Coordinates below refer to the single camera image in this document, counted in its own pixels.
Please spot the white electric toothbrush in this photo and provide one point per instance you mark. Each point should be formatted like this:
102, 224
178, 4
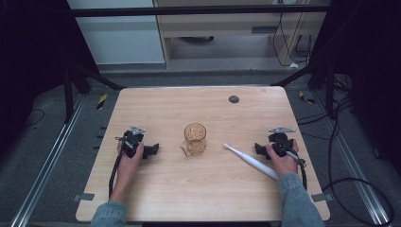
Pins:
252, 161

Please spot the person's right hand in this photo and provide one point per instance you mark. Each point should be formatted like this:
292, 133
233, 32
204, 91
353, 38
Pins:
283, 164

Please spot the light wooden desk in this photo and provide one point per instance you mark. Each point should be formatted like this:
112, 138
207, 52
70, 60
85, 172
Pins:
220, 26

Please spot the grey table bracket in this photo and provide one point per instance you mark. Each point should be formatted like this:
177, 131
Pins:
84, 197
321, 197

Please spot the black curtain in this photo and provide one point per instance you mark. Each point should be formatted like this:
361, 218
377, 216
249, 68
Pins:
372, 63
31, 56

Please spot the person's left hand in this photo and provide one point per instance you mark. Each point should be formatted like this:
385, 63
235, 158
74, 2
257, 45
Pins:
129, 165

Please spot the white cabinet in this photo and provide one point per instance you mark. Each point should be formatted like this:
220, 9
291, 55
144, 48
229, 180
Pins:
119, 41

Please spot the yellow black tape strip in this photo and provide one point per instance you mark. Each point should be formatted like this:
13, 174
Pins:
306, 98
101, 101

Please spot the round grey table grommet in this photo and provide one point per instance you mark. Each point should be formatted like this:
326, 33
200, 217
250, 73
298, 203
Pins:
234, 99

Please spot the black horizontal bar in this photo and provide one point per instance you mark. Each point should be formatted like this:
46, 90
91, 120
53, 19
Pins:
189, 11

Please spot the clear glass mug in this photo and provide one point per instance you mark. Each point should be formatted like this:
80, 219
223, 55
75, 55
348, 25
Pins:
195, 140

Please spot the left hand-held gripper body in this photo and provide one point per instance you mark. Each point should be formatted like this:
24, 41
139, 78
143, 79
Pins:
136, 139

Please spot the aluminium floor rail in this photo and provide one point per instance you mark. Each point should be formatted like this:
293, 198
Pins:
47, 164
356, 170

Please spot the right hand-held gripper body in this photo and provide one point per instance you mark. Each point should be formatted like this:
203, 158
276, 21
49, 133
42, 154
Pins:
279, 140

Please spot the black metal stand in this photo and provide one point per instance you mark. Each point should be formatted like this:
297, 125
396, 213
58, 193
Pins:
318, 74
80, 82

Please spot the white plug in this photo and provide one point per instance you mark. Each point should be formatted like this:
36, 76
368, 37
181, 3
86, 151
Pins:
293, 65

